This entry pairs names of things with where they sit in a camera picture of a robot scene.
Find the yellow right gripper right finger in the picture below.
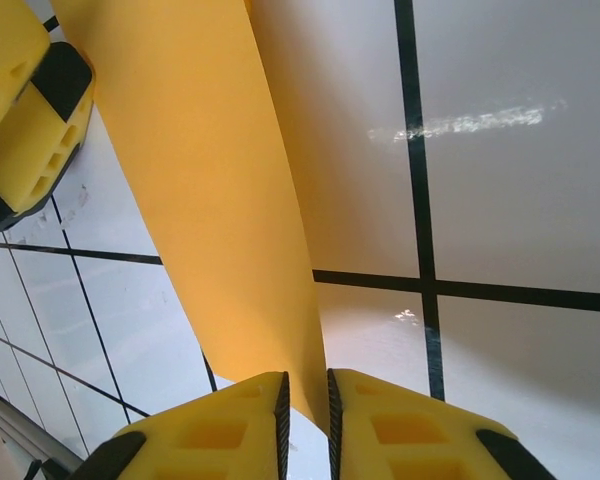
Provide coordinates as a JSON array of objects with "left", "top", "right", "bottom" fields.
[{"left": 326, "top": 368, "right": 556, "bottom": 480}]

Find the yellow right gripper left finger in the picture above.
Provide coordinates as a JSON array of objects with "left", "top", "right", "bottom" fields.
[{"left": 79, "top": 370, "right": 291, "bottom": 480}]

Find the yellow cloth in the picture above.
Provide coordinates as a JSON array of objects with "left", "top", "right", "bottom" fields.
[{"left": 48, "top": 0, "right": 331, "bottom": 436}]

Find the wide aluminium base rail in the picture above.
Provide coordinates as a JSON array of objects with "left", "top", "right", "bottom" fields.
[{"left": 0, "top": 383, "right": 89, "bottom": 480}]

